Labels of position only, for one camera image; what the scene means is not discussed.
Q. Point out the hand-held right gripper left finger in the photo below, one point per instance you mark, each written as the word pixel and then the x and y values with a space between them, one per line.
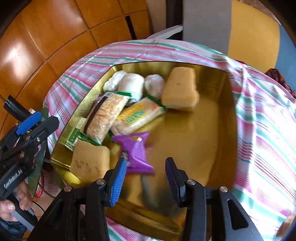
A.
pixel 119 183

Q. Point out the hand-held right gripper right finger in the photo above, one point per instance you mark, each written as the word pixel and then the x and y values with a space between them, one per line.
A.
pixel 175 183

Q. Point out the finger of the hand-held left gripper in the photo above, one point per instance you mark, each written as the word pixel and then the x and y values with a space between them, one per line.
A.
pixel 29 124
pixel 46 128

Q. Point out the green white small box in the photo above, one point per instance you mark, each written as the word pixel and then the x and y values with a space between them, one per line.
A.
pixel 75 135

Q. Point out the purple snack packet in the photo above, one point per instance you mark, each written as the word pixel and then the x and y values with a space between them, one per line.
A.
pixel 136 150
pixel 100 100

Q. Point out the yellow sponge with brown print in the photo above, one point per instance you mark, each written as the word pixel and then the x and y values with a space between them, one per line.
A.
pixel 89 160

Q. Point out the gold metal tin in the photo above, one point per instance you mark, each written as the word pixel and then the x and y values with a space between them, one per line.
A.
pixel 189 139

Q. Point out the brown cracker packet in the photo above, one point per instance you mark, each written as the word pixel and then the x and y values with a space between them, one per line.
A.
pixel 105 118

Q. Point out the green yellow snack packet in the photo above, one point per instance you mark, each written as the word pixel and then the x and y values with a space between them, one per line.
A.
pixel 136 118

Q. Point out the white mesh ball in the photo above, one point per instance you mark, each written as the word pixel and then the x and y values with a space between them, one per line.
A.
pixel 153 85
pixel 113 82

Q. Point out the plain yellow sponge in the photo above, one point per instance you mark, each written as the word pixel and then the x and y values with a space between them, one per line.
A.
pixel 180 90

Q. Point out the white grey sock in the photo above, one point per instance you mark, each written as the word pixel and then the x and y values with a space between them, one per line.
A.
pixel 131 85

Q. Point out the person's left forearm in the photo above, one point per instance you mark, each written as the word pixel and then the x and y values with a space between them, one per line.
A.
pixel 11 231

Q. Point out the person's left hand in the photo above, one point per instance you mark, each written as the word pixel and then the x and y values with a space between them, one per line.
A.
pixel 23 197

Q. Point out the black tube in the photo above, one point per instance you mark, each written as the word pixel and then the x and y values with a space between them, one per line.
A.
pixel 13 105

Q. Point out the striped pink green tablecloth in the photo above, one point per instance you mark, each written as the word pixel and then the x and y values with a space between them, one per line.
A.
pixel 259 120

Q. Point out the dark red cloth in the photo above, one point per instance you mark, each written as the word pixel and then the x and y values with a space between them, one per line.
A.
pixel 282 81

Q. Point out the grey yellow blue chair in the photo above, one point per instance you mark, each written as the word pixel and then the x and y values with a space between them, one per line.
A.
pixel 205 20

